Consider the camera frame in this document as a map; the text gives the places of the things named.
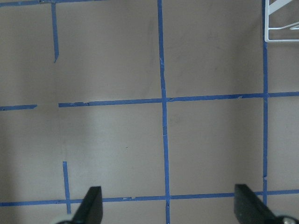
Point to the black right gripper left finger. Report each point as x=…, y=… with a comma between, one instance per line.
x=90, y=210

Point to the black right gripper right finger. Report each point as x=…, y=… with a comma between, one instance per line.
x=249, y=209

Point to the white wire cup rack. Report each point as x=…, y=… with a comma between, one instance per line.
x=281, y=21

